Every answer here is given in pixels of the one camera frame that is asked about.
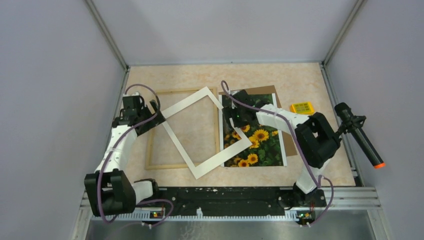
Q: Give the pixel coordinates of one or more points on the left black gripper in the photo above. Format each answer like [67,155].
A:
[153,121]

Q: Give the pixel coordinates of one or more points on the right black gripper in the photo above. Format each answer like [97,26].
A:
[229,113]

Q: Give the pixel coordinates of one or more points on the sunflower photo print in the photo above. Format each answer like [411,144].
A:
[267,149]

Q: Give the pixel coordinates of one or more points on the light wooden picture frame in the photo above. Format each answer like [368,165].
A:
[148,160]

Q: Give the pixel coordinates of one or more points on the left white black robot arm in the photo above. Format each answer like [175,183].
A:
[108,188]

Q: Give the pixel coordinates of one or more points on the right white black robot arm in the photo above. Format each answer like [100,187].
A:
[312,135]

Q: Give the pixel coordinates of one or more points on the yellow calculator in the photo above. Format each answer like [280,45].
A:
[303,108]

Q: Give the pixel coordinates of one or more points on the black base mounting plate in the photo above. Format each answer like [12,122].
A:
[233,201]

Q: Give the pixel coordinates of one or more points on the black microphone orange tip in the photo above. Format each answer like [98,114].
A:
[343,111]

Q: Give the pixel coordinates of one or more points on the black microphone tripod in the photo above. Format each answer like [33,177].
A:
[352,125]

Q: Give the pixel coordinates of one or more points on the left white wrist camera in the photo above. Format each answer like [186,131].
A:
[131,102]

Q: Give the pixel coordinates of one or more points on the brown frame backing board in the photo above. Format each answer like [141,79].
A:
[272,116]

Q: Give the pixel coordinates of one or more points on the white toothed cable rail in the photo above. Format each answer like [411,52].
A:
[142,215]

